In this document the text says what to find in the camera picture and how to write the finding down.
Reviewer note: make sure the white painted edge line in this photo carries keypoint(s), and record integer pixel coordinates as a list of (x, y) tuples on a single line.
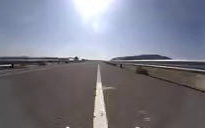
[(20, 71)]

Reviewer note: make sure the tree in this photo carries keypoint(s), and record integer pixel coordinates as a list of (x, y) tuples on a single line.
[(76, 58)]

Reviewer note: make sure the dark hill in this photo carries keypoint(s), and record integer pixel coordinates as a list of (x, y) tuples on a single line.
[(141, 57)]

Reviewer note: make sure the dry bush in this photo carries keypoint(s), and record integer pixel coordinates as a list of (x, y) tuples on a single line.
[(141, 70)]

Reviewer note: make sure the sandy gravel strip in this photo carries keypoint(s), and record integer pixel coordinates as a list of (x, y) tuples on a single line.
[(186, 77)]

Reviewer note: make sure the grey asphalt road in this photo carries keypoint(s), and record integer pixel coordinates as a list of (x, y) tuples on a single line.
[(56, 96)]

